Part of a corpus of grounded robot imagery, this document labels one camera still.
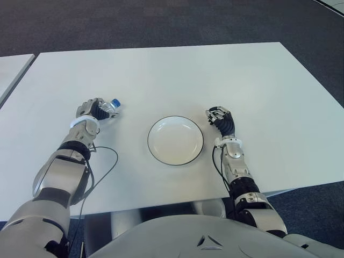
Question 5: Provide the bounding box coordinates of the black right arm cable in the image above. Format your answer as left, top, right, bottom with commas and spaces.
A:
212, 145, 238, 219

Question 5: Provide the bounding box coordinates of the white neighbouring table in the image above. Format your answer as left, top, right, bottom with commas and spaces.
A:
0, 53, 37, 107

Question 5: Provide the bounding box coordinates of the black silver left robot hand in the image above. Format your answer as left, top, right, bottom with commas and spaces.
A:
75, 98, 122, 122

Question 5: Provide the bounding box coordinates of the white plate with black rim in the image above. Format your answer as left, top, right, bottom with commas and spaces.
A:
147, 115, 207, 166

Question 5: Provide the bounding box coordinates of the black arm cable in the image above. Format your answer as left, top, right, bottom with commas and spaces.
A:
71, 145, 119, 258
212, 145, 238, 219

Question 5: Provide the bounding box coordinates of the clear bottle with blue cap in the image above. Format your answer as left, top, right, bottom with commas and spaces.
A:
99, 98, 122, 114

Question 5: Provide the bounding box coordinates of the grey robot torso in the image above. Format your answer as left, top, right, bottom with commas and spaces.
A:
85, 200, 344, 258

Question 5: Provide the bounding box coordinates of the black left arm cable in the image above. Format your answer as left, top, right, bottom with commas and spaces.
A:
71, 145, 119, 258

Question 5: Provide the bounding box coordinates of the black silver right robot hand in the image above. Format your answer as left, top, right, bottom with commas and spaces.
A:
205, 105, 237, 138

